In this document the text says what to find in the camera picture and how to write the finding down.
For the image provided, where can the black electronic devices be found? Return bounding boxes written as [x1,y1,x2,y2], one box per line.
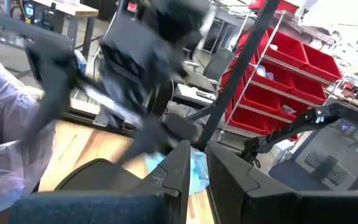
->
[22,0,58,31]

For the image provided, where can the wooden table grey legs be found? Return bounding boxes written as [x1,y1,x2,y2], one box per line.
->
[31,0,99,58]

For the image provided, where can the translucent purple trash bag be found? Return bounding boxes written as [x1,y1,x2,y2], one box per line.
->
[0,52,56,219]

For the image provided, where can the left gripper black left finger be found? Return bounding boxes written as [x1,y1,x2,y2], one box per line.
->
[132,139,192,224]

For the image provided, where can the desk with keyboard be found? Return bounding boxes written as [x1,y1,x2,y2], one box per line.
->
[172,82,219,109]

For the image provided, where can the grey office chair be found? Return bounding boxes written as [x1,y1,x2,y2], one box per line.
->
[183,47,237,82]

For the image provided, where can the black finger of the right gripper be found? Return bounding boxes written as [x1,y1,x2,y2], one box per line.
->
[119,113,198,162]
[23,40,80,147]

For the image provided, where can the grey cart frame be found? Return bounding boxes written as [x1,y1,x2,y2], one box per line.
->
[0,6,76,57]

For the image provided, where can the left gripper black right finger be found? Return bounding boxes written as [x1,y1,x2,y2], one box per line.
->
[206,141,300,224]

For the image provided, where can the shelf with red bins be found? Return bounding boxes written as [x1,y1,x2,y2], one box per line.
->
[218,0,344,141]

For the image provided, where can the blue plastic trash bag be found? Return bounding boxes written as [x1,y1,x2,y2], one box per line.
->
[144,147,211,196]

